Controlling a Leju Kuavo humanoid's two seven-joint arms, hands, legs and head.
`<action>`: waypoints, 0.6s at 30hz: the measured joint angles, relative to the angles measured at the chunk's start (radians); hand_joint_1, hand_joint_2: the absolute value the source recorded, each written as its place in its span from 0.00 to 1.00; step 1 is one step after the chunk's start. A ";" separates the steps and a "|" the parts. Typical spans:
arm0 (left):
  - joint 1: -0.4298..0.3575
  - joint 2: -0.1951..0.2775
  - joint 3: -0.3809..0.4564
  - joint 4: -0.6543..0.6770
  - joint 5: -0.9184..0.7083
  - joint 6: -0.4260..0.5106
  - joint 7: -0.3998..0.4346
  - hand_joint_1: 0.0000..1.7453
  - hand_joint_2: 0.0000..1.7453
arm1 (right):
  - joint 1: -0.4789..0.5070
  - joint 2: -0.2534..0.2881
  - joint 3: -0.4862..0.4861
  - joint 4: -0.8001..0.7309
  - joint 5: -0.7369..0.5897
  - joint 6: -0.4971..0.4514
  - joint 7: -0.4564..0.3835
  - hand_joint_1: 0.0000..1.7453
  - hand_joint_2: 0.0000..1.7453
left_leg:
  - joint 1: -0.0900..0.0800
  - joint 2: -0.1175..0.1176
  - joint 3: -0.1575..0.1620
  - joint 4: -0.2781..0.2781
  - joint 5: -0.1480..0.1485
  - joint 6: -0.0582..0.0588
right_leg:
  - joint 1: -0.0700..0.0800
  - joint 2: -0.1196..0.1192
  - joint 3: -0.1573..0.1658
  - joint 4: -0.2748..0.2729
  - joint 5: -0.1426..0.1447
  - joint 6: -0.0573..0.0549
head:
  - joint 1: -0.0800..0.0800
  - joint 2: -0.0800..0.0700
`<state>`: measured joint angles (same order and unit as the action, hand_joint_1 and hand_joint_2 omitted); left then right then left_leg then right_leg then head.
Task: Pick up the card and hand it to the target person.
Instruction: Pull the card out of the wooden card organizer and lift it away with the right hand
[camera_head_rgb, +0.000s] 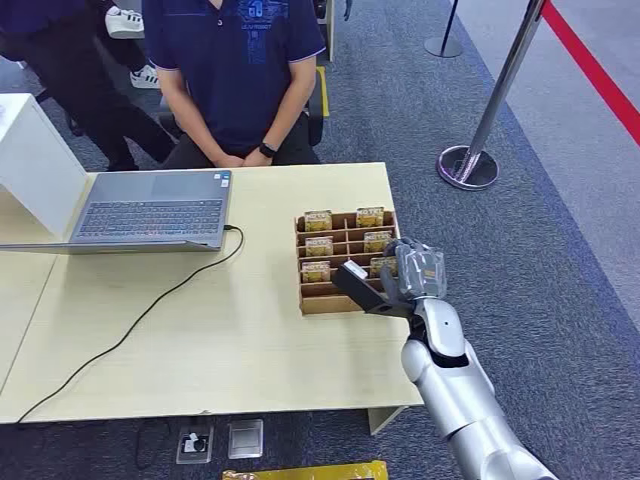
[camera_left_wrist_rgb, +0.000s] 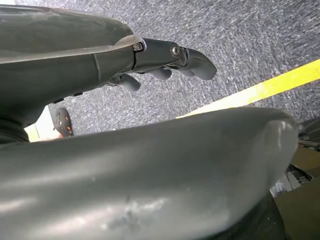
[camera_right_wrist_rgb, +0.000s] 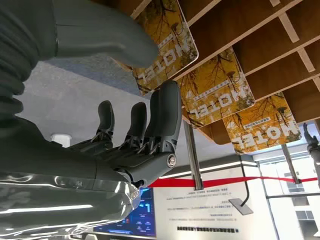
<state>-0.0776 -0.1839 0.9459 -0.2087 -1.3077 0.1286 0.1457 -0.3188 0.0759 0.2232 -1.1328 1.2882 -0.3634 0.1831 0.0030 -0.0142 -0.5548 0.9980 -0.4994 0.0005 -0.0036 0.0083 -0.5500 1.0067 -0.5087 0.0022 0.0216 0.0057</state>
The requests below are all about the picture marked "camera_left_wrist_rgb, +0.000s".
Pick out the black round orange-dotted object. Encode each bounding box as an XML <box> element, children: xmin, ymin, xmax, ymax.
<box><xmin>53</xmin><ymin>106</ymin><xmax>74</xmax><ymax>138</ymax></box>

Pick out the yellow floor tape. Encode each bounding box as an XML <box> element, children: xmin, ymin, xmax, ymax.
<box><xmin>174</xmin><ymin>58</ymin><xmax>320</xmax><ymax>119</ymax></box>

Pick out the robot left arm ribbed sleeve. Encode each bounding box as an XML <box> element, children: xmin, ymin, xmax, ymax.
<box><xmin>0</xmin><ymin>117</ymin><xmax>30</xmax><ymax>145</ymax></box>

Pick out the brown board panel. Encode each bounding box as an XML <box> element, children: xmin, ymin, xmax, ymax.
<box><xmin>274</xmin><ymin>145</ymin><xmax>320</xmax><ymax>240</ymax></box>

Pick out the dark metal frame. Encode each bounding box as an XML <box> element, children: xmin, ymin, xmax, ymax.
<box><xmin>297</xmin><ymin>115</ymin><xmax>320</xmax><ymax>149</ymax></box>

